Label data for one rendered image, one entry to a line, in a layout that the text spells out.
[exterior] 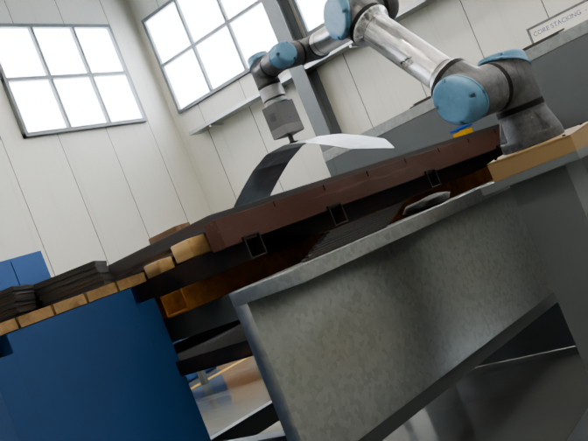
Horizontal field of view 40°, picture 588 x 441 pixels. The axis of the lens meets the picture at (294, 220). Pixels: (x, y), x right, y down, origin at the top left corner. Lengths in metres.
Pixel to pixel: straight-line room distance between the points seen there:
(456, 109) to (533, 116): 0.20
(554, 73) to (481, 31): 8.74
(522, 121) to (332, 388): 0.77
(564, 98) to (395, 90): 9.35
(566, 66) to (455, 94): 1.09
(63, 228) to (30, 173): 0.93
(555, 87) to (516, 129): 0.98
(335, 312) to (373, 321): 0.12
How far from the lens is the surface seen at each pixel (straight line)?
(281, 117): 2.47
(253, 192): 2.63
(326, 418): 1.65
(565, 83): 2.92
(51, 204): 12.28
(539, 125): 1.98
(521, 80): 1.97
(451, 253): 2.13
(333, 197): 1.89
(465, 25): 11.74
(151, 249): 1.84
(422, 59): 1.96
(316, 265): 1.48
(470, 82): 1.86
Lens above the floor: 0.71
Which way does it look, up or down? 2 degrees up
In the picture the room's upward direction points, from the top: 22 degrees counter-clockwise
